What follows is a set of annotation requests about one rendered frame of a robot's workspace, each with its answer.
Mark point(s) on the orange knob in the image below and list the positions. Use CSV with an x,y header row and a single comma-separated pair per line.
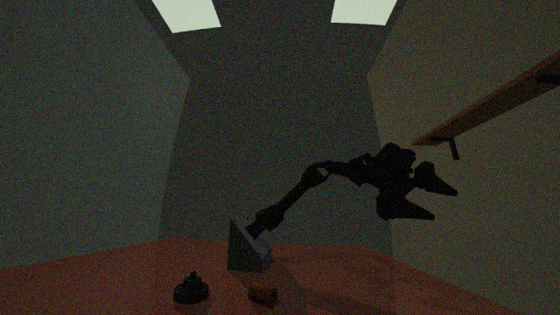
x,y
262,294

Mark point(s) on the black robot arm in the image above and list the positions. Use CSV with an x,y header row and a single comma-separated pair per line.
x,y
391,156

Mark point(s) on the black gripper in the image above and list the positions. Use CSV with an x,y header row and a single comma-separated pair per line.
x,y
391,202

